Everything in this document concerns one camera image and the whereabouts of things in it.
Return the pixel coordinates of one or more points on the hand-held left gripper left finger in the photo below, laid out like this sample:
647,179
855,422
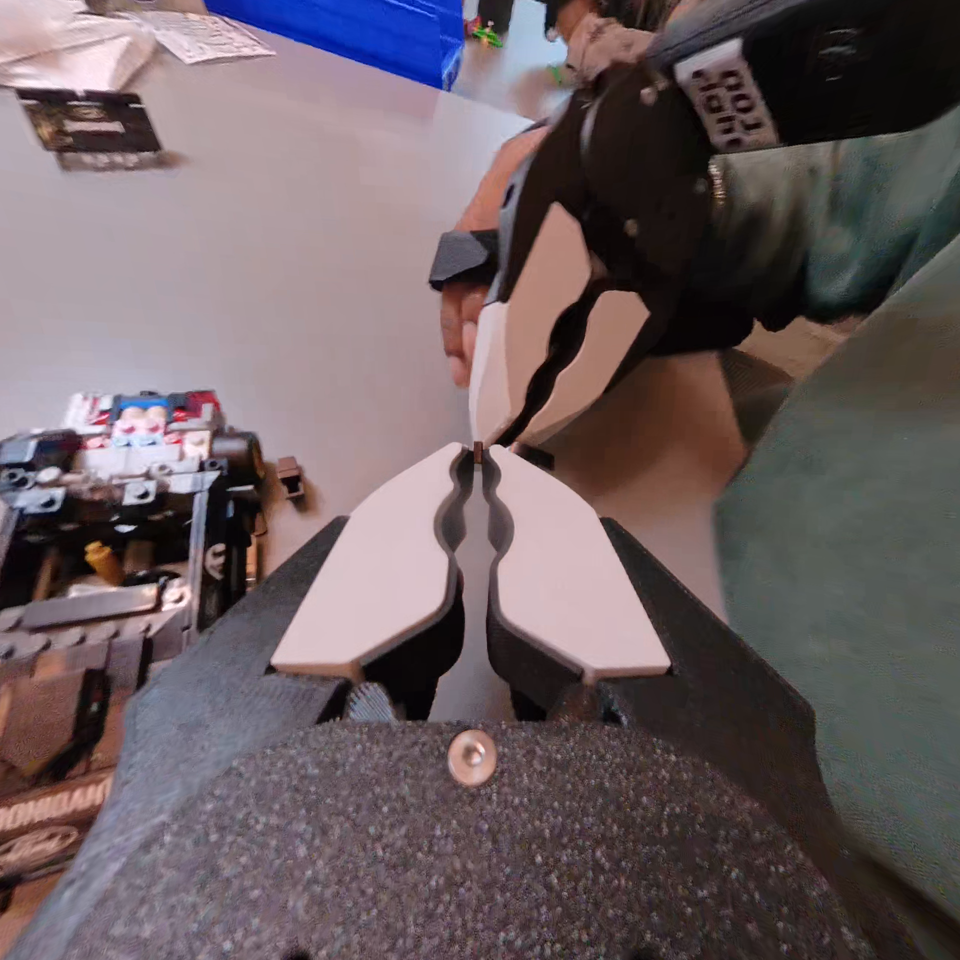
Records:
375,585

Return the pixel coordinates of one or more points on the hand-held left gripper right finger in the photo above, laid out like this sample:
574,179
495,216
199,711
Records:
577,592

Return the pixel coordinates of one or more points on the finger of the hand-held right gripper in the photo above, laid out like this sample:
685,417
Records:
607,345
525,322

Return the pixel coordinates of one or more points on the black lego car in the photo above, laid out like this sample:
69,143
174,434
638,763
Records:
112,487

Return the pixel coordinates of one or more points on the black lego roof panel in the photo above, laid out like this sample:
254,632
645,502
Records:
90,127

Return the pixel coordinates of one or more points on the person's right forearm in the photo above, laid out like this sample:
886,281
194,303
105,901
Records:
825,225

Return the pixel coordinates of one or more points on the person's right hand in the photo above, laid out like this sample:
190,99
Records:
461,330

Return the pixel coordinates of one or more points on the black wrist rest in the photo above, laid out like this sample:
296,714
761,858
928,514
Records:
757,397

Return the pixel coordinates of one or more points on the blue plastic bin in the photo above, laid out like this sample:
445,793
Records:
360,37

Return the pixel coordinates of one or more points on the printed white paper sheet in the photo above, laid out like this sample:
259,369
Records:
217,37

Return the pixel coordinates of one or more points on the crumpled white paper bag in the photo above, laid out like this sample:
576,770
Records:
67,45

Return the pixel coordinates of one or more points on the small dark lego bracket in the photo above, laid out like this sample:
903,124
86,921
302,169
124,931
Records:
292,480

